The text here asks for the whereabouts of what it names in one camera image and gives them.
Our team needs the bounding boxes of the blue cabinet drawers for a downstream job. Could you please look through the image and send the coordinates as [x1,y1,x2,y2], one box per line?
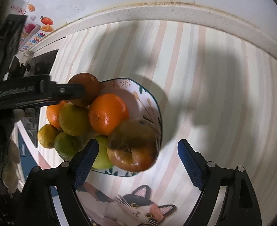
[17,132,35,172]

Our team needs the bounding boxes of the dark reddish orange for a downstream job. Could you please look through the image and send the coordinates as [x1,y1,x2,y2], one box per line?
[67,73,101,107]

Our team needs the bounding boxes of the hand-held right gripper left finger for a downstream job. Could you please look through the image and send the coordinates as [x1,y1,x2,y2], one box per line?
[18,138,99,226]

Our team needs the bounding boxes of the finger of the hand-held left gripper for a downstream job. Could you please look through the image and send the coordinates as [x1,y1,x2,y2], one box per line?
[40,80,87,104]

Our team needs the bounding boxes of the striped pink table mat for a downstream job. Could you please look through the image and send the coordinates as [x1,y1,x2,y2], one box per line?
[37,20,277,226]

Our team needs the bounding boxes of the yellowish orange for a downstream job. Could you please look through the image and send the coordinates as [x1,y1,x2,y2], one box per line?
[37,124,59,149]

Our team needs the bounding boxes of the colourful wall sticker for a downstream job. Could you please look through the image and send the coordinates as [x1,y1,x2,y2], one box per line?
[11,3,54,52]

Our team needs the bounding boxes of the brown bruised apple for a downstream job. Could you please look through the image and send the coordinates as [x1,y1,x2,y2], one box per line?
[106,118,161,172]

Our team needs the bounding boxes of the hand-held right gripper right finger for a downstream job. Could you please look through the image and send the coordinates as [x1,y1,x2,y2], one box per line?
[177,139,262,226]

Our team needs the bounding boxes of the floral oval plate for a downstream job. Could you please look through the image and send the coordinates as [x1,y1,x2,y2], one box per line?
[59,77,163,177]

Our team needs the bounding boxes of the yellow-green citrus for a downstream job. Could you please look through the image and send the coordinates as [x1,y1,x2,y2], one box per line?
[59,102,92,136]

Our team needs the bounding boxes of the bright orange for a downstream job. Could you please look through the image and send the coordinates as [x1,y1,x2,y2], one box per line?
[88,93,129,136]
[46,100,67,128]

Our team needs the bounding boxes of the green apple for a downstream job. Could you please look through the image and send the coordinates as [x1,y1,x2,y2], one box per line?
[90,135,114,169]
[54,132,82,161]

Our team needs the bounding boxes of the cat-shaped mat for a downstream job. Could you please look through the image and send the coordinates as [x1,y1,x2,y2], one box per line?
[76,184,178,226]

